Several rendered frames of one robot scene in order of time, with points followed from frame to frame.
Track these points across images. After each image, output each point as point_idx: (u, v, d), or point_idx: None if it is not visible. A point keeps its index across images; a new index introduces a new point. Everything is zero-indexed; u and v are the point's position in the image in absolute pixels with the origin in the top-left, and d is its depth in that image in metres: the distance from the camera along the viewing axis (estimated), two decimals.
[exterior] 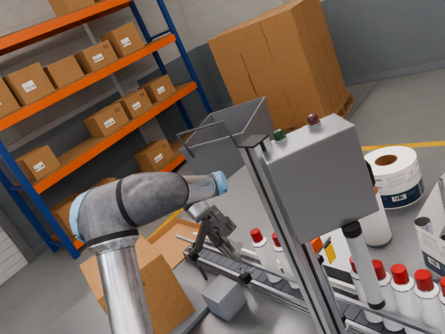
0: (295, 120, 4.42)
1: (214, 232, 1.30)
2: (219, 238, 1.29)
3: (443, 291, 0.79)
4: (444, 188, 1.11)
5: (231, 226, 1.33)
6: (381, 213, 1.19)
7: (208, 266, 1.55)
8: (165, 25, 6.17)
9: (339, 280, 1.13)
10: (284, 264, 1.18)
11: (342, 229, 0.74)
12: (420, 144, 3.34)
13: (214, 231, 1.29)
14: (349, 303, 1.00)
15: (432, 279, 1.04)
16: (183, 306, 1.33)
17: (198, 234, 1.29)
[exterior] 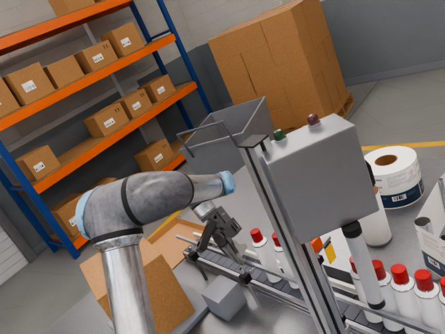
0: (295, 120, 4.42)
1: (219, 232, 1.30)
2: (224, 239, 1.30)
3: (443, 291, 0.79)
4: (444, 188, 1.11)
5: (236, 228, 1.34)
6: (381, 213, 1.19)
7: (208, 266, 1.55)
8: (165, 25, 6.17)
9: (339, 280, 1.13)
10: (284, 264, 1.18)
11: (342, 229, 0.74)
12: (420, 144, 3.34)
13: (219, 232, 1.30)
14: (349, 303, 1.00)
15: (432, 279, 1.04)
16: (183, 306, 1.33)
17: (204, 233, 1.29)
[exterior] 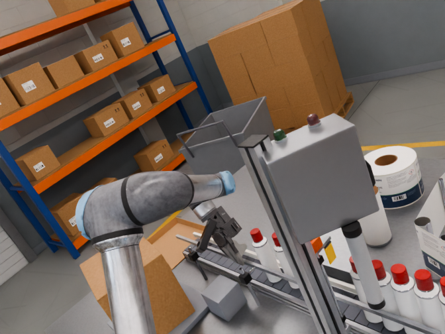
0: (295, 120, 4.42)
1: (219, 232, 1.30)
2: (224, 239, 1.30)
3: (443, 291, 0.79)
4: (444, 188, 1.11)
5: (236, 228, 1.34)
6: (381, 213, 1.19)
7: (208, 266, 1.55)
8: (165, 25, 6.17)
9: (339, 280, 1.13)
10: (284, 264, 1.18)
11: (342, 229, 0.74)
12: (420, 144, 3.34)
13: (219, 232, 1.30)
14: (349, 303, 1.00)
15: (432, 279, 1.04)
16: (183, 306, 1.33)
17: (204, 233, 1.29)
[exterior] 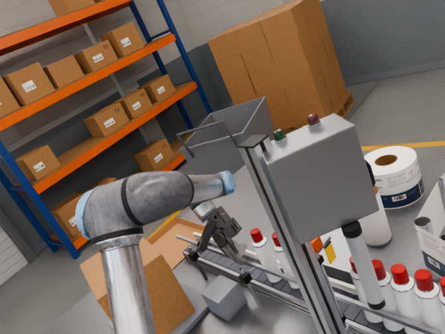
0: (295, 120, 4.42)
1: (219, 232, 1.30)
2: (224, 239, 1.30)
3: (443, 291, 0.79)
4: (444, 188, 1.11)
5: (236, 228, 1.34)
6: (381, 213, 1.19)
7: (208, 266, 1.55)
8: (165, 25, 6.17)
9: (339, 280, 1.13)
10: (284, 264, 1.18)
11: (342, 229, 0.74)
12: (420, 144, 3.34)
13: (219, 232, 1.30)
14: (349, 303, 1.00)
15: (432, 279, 1.04)
16: (183, 306, 1.33)
17: (204, 233, 1.29)
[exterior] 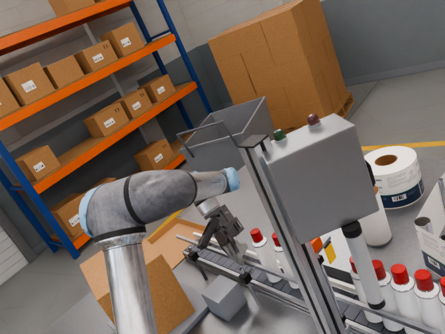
0: (295, 120, 4.42)
1: (222, 230, 1.30)
2: (226, 238, 1.29)
3: (443, 291, 0.79)
4: (444, 188, 1.11)
5: (238, 228, 1.34)
6: (381, 213, 1.19)
7: (208, 266, 1.55)
8: (165, 25, 6.17)
9: (339, 280, 1.13)
10: (284, 264, 1.18)
11: (342, 229, 0.74)
12: (420, 144, 3.34)
13: (222, 230, 1.30)
14: (349, 303, 1.00)
15: (432, 279, 1.04)
16: (183, 306, 1.33)
17: (206, 230, 1.29)
